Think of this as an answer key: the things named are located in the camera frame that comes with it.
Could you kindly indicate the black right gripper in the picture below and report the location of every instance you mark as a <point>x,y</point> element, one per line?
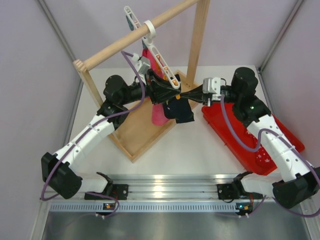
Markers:
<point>194,95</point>

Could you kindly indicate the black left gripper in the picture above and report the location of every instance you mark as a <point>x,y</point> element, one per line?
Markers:
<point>159,91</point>

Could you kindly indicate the orange end clip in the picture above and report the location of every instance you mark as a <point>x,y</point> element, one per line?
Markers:
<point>178,88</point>

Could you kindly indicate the navy santa sock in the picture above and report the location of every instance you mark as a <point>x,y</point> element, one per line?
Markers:
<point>182,111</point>
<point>168,109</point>

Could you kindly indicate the pink sock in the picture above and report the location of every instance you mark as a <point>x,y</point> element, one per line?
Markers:
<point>153,64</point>
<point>158,117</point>

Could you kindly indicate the white clip hanger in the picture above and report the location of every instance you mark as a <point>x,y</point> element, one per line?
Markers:
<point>148,43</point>

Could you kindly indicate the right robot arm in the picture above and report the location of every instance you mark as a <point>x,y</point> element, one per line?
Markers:
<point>298,180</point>

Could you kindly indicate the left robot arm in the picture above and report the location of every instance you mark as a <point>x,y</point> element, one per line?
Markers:
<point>59,169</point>

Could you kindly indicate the teal clip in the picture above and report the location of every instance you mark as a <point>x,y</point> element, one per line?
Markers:
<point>129,21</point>

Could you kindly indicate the red plastic bin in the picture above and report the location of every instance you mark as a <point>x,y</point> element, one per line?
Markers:
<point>214,117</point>

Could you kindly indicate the red snowflake sock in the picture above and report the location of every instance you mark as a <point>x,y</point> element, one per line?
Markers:
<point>260,162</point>

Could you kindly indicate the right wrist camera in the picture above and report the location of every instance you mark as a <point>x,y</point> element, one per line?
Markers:
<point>211,85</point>

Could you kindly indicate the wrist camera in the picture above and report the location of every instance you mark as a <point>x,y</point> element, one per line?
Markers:
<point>211,85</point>
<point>141,63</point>

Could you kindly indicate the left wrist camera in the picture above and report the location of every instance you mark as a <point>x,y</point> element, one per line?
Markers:
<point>141,63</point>

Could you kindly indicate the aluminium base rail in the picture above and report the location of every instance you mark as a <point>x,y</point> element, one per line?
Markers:
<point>194,193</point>

